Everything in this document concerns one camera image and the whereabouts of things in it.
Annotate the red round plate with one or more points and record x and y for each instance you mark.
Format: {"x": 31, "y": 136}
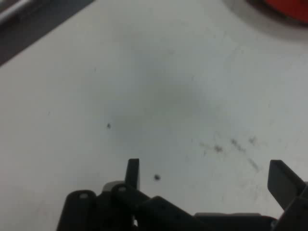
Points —
{"x": 284, "y": 9}

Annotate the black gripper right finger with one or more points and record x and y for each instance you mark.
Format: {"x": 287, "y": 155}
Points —
{"x": 284, "y": 185}

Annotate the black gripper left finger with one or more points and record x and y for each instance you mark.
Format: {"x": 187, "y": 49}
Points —
{"x": 125, "y": 204}

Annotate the silver metal rail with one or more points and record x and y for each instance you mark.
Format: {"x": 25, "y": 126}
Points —
{"x": 12, "y": 9}

